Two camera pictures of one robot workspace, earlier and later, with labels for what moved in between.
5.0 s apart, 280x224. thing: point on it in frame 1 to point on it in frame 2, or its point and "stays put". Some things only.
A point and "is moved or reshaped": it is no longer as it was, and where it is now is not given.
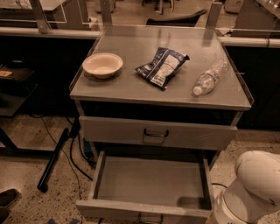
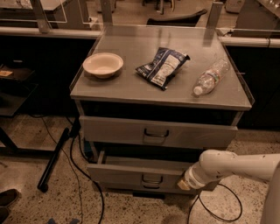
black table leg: (44, 181) stays put
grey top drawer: (156, 133) stays put
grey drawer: (156, 185) is moved or reshaped
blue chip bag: (165, 66) stays put
